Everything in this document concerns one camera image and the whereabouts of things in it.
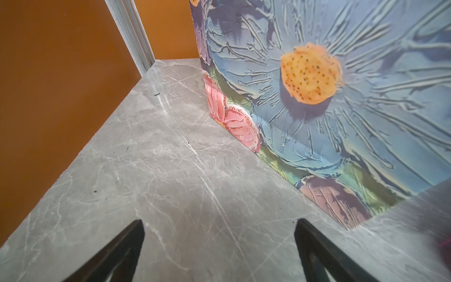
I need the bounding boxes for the aluminium left corner post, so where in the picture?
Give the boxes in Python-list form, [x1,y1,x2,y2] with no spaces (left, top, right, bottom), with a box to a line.
[105,0,156,76]

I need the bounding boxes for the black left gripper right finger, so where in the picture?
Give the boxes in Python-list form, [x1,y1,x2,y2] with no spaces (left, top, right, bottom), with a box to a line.
[294,219,377,282]

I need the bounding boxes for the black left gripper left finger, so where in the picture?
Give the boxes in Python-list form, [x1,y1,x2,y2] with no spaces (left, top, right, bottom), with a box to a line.
[65,220,145,282]

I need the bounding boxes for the floral paper bag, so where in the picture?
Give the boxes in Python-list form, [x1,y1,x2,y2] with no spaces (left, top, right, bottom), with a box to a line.
[189,1,451,230]

